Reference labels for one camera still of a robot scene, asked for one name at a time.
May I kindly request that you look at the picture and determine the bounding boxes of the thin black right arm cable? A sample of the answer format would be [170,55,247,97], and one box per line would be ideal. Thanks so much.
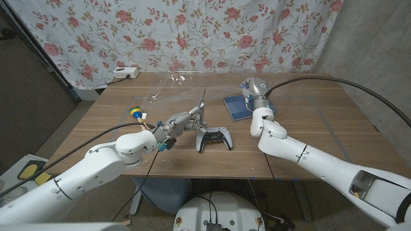
[263,153,275,180]

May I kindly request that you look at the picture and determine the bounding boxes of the white power strip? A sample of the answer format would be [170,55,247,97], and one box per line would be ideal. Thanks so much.
[112,67,140,80]

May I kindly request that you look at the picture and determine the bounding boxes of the white black game controller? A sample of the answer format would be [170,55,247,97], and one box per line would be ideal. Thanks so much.
[195,126,234,153]

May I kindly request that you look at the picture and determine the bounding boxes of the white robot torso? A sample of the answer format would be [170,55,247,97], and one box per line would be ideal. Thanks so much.
[173,191,267,231]

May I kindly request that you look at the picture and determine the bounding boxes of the colourful striped wooden maraca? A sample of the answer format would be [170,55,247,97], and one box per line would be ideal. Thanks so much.
[128,104,148,131]

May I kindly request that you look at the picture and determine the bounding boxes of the clear cling film sheet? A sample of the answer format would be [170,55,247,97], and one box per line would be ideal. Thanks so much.
[141,72,290,112]

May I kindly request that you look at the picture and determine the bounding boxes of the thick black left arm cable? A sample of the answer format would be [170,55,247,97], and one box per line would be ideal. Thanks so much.
[0,122,155,198]

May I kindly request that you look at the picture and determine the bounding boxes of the white sneaker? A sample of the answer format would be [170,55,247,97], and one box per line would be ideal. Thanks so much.
[0,185,28,206]

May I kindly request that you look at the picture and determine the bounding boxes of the white table leg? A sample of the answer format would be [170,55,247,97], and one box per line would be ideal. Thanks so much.
[129,185,144,216]

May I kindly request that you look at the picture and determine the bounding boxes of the grey blue round stool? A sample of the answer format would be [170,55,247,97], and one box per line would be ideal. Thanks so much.
[132,177,193,215]

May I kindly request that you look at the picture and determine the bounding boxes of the white mat yellow footprints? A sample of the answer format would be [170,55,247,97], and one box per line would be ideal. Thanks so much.
[0,153,54,206]

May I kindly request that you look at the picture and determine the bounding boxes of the black door frame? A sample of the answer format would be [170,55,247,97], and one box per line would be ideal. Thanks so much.
[0,3,81,104]

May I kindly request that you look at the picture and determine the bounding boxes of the white floor cable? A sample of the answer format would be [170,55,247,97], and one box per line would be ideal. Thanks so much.
[246,179,286,223]

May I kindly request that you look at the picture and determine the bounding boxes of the floral print backdrop cloth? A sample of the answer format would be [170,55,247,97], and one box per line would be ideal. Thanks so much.
[6,0,344,90]

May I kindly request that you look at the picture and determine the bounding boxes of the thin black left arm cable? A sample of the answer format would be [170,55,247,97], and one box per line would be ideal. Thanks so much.
[112,152,160,222]

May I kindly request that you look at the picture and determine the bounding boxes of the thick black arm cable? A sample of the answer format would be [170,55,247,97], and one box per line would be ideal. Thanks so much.
[0,122,155,198]
[263,76,411,128]

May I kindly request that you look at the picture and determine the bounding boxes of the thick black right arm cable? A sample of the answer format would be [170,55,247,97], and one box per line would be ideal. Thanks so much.
[263,76,411,128]

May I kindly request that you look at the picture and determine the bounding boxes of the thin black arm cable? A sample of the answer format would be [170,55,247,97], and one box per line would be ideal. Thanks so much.
[112,152,160,222]
[263,153,275,180]

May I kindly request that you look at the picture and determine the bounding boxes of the black power strip cord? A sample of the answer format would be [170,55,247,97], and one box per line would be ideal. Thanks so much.
[105,75,131,87]

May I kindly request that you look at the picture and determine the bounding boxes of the grey table leg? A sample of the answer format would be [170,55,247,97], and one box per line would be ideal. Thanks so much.
[292,180,313,221]

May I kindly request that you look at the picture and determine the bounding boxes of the blue notebook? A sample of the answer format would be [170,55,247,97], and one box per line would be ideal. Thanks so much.
[223,94,277,122]

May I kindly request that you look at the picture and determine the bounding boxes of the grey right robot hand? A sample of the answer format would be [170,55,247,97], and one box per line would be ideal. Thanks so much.
[240,76,274,112]

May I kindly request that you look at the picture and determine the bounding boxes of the yellow grey handled scissors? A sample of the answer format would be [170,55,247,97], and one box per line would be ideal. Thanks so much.
[198,85,208,128]

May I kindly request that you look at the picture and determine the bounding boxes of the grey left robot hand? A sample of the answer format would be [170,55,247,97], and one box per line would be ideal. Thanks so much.
[152,102,208,145]

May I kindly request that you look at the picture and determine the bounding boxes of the black floor power adapter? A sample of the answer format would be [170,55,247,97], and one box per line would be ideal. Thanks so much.
[272,218,296,231]

